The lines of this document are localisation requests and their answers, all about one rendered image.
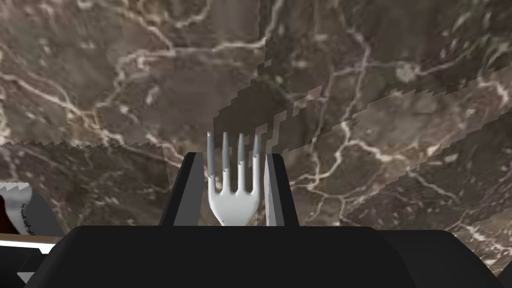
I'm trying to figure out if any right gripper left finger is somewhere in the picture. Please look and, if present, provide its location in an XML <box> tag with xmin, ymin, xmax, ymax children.
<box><xmin>158</xmin><ymin>151</ymin><xmax>210</xmax><ymax>227</ymax></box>

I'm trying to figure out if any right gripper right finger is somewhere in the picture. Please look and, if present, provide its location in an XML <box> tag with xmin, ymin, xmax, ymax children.
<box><xmin>263</xmin><ymin>152</ymin><xmax>300</xmax><ymax>227</ymax></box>

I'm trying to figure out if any white fork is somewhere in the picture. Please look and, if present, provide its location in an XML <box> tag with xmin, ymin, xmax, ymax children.
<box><xmin>206</xmin><ymin>131</ymin><xmax>262</xmax><ymax>227</ymax></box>

